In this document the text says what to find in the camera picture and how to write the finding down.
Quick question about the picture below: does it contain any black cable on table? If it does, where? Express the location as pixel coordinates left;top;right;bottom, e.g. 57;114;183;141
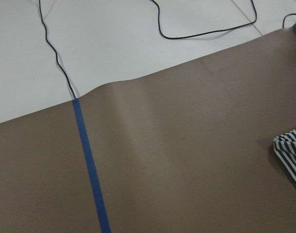
38;0;80;100

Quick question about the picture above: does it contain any looping black table cable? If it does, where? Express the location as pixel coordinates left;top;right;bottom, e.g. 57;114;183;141
148;0;258;39

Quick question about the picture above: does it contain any striped polo shirt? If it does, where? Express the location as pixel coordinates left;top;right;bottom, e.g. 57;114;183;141
273;128;296;186

